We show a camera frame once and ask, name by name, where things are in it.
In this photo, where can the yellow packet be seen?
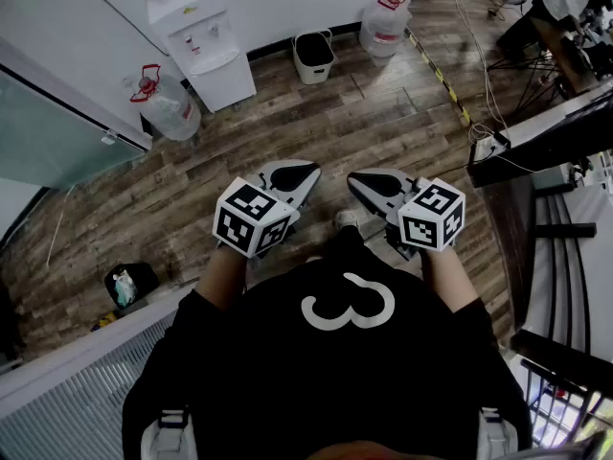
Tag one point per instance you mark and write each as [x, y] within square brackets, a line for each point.
[106, 321]

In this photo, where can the white bin with black liner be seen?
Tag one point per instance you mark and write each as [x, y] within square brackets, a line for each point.
[313, 53]

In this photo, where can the white sneaker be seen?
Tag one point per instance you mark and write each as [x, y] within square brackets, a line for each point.
[347, 219]

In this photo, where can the person's left forearm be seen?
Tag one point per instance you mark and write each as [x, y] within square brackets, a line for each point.
[222, 276]

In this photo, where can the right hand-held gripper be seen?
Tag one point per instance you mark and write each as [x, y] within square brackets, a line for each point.
[431, 213]

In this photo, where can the black stair railing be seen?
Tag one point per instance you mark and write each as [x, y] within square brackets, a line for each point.
[560, 381]

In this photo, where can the black trouser leg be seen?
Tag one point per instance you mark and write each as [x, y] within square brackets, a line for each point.
[347, 242]

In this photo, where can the white ribbed panel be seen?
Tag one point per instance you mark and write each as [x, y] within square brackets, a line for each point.
[62, 415]

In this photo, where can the white water dispenser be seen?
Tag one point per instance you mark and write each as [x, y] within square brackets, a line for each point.
[211, 41]

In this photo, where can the cluttered work desk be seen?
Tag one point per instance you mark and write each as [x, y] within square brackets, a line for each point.
[560, 51]

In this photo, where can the white door latch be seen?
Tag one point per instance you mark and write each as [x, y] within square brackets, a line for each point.
[110, 137]

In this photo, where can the clear water jug red cap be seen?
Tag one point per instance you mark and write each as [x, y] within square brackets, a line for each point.
[170, 110]
[383, 24]

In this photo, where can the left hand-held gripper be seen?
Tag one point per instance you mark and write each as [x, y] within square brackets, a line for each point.
[249, 218]

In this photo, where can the yellow black floor tape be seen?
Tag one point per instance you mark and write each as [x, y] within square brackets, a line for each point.
[438, 77]

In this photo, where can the person's right forearm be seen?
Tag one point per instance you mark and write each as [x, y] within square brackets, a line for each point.
[447, 281]

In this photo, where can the frosted glass panel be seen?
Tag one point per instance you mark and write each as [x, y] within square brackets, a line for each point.
[52, 137]

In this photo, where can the black t-shirt white logo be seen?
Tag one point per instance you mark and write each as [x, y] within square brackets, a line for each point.
[311, 376]

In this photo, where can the black waste bin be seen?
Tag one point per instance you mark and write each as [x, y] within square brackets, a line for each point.
[131, 283]

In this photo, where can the black tripod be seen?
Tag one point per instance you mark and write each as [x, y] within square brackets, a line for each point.
[531, 77]

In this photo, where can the black table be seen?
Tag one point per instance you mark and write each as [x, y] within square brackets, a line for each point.
[555, 127]

